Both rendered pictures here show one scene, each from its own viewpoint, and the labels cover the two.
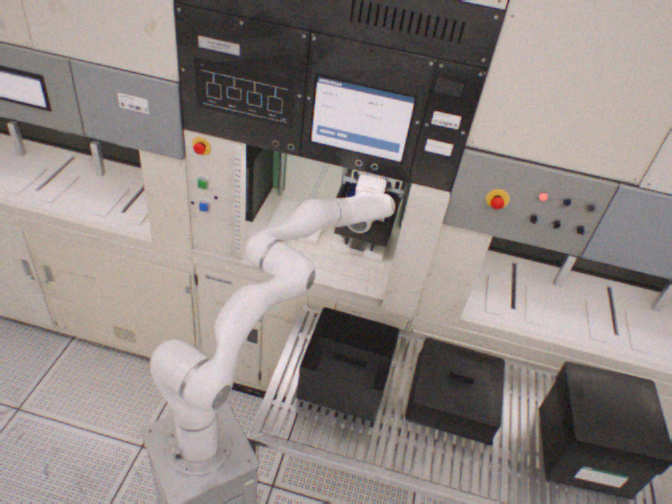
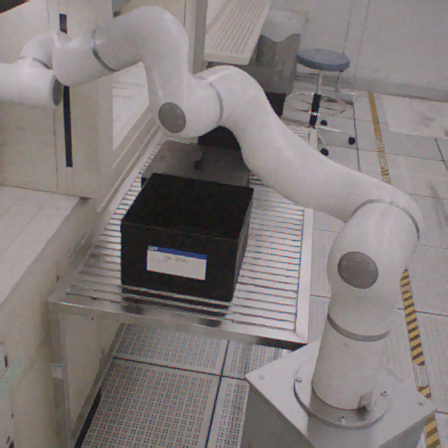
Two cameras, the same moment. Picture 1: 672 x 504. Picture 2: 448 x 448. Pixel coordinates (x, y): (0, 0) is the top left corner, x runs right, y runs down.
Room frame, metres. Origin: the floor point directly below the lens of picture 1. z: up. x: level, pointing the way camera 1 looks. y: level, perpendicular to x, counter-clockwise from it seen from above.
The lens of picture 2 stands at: (1.17, 1.22, 1.66)
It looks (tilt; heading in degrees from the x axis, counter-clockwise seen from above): 31 degrees down; 267
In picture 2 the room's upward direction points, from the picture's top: 6 degrees clockwise
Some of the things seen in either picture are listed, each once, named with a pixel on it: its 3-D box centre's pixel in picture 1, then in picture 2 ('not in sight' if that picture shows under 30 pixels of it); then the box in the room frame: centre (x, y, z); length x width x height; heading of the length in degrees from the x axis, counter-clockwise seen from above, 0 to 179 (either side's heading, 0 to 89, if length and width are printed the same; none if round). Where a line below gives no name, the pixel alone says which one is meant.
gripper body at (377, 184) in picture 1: (370, 188); not in sight; (1.70, -0.09, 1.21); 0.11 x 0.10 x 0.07; 172
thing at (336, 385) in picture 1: (348, 362); (189, 233); (1.20, -0.10, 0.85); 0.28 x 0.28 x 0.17; 80
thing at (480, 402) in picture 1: (458, 385); (198, 174); (1.19, -0.48, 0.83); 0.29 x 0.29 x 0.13; 81
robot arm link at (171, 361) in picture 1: (184, 382); (366, 275); (0.88, 0.35, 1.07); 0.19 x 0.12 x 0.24; 61
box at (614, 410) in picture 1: (599, 430); (241, 110); (1.05, -0.90, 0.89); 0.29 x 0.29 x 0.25; 85
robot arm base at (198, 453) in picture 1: (197, 430); (349, 356); (0.87, 0.32, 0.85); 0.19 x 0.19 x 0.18
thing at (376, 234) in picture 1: (369, 201); not in sight; (1.81, -0.10, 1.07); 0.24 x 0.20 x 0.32; 81
